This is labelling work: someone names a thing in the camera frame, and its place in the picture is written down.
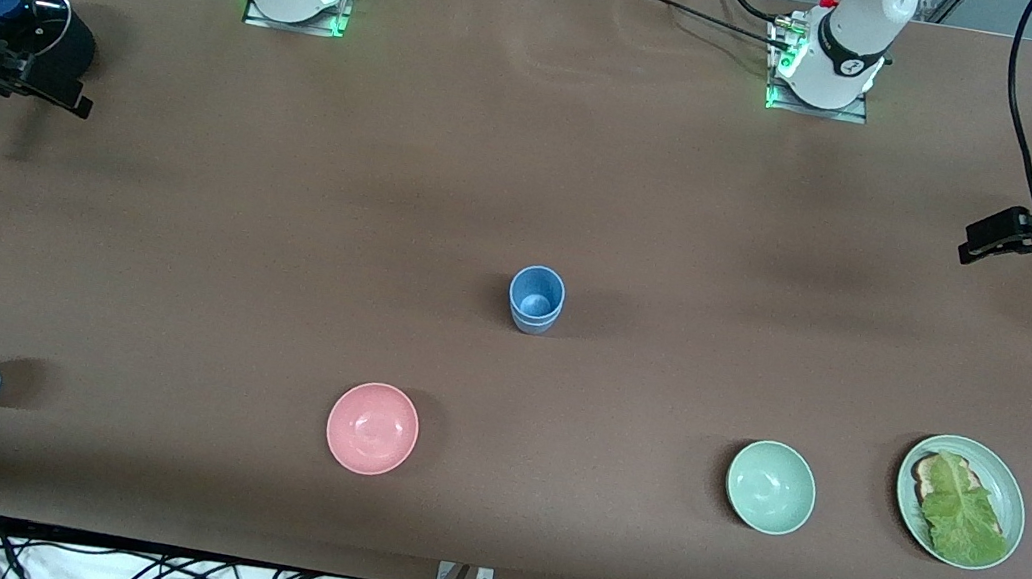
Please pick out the pink bowl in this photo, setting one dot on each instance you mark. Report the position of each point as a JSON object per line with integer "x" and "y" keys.
{"x": 372, "y": 428}

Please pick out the green lettuce leaf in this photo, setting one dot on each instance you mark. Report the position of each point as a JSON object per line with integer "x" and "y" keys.
{"x": 963, "y": 519}

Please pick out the pale green bowl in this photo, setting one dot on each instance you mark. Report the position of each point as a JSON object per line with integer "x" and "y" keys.
{"x": 771, "y": 487}

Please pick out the glass lid blue knob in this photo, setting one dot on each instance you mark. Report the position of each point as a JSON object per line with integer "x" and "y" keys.
{"x": 34, "y": 20}

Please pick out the pale green plate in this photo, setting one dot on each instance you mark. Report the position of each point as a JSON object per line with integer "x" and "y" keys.
{"x": 1004, "y": 479}

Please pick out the toast bread slice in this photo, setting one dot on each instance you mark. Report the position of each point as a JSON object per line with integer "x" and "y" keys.
{"x": 924, "y": 478}

